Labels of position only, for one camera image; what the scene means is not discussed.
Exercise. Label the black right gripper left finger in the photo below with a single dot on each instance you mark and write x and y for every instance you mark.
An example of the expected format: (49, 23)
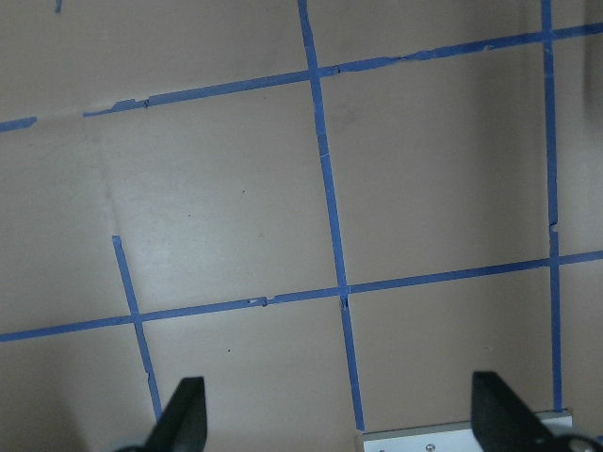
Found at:
(183, 424)

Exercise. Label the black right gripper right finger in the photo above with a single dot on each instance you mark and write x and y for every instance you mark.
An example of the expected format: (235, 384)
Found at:
(501, 421)

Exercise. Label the aluminium frame post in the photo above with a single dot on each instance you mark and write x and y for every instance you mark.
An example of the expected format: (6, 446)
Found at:
(448, 437)

